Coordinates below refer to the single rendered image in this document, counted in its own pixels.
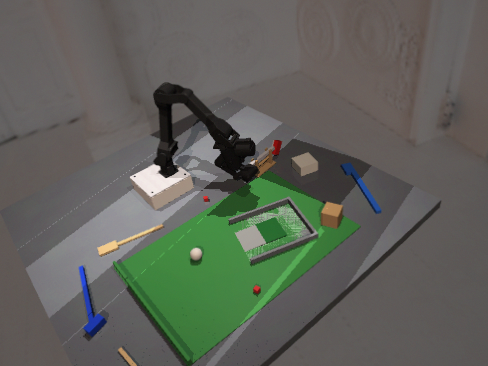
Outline brown cube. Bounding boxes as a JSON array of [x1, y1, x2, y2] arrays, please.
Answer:
[[321, 202, 343, 229]]

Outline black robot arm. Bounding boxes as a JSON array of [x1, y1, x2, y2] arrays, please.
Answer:
[[153, 82, 256, 178]]

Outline white golf ball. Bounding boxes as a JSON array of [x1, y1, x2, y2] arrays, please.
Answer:
[[190, 248, 202, 261]]

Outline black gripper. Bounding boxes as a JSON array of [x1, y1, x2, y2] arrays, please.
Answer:
[[214, 154, 258, 183]]

